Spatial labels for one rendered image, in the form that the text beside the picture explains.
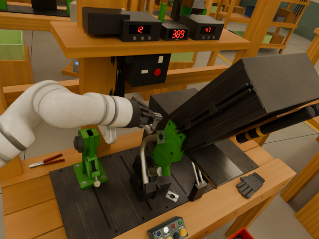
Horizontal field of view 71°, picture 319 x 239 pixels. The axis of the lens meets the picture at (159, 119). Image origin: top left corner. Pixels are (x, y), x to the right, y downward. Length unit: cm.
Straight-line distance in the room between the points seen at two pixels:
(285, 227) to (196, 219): 158
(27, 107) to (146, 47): 54
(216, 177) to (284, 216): 175
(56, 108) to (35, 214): 77
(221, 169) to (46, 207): 77
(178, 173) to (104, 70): 65
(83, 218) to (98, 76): 60
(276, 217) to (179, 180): 157
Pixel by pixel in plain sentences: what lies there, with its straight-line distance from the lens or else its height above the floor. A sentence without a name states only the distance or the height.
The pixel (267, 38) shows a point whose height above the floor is 40.
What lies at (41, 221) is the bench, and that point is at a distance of 111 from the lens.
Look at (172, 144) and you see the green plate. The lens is 94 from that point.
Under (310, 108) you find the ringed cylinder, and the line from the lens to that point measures 81.
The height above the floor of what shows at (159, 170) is 109.
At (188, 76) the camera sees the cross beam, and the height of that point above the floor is 125.
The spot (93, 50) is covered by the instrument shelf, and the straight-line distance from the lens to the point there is 81.
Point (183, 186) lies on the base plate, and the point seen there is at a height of 90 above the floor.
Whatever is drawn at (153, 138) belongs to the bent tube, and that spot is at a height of 118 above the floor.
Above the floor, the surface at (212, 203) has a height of 90.
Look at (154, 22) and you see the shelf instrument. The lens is 91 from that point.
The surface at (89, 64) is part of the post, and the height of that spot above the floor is 142.
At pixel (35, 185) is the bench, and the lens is 121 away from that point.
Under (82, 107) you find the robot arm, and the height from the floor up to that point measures 158.
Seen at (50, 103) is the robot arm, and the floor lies 160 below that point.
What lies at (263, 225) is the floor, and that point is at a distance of 249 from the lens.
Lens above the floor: 184
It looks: 37 degrees down
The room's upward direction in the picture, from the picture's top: 13 degrees clockwise
